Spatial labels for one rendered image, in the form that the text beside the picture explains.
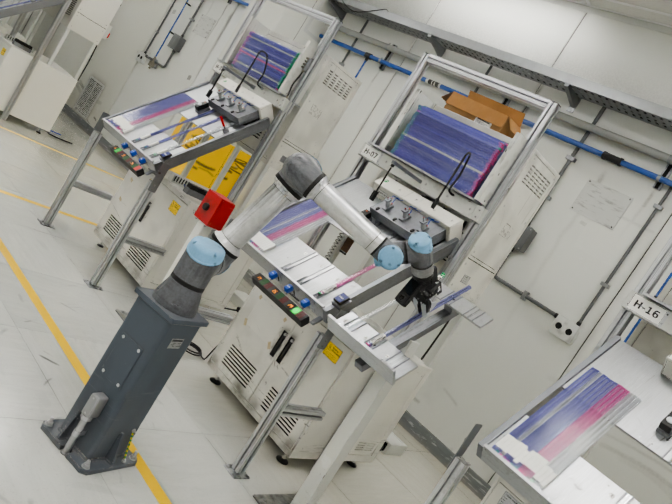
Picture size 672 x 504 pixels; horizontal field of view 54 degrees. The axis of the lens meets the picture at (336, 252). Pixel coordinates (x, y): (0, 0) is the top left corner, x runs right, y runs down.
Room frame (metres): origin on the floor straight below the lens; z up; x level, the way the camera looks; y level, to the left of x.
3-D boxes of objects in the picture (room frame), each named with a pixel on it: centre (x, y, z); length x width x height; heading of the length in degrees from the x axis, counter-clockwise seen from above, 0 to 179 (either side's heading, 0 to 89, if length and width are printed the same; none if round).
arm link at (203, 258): (2.03, 0.35, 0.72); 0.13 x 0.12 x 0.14; 178
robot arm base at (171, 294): (2.03, 0.35, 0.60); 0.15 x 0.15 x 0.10
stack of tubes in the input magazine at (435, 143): (2.99, -0.20, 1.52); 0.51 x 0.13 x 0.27; 50
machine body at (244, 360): (3.12, -0.23, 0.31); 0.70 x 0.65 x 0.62; 50
